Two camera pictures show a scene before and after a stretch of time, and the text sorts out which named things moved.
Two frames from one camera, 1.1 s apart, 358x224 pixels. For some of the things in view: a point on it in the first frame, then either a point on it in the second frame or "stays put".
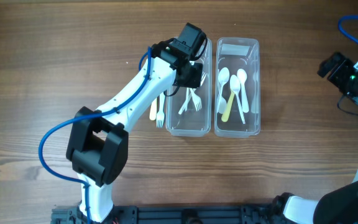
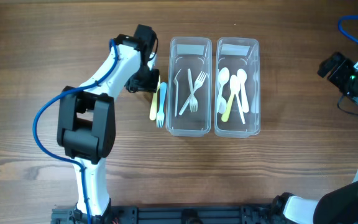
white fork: x=186 y=99 to x=175 y=80
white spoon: x=242 y=75 stays put
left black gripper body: x=191 y=78 to x=150 y=81
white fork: x=202 y=76 stays put
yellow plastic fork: x=153 y=111 stays put
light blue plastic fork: x=160 y=116 stays put
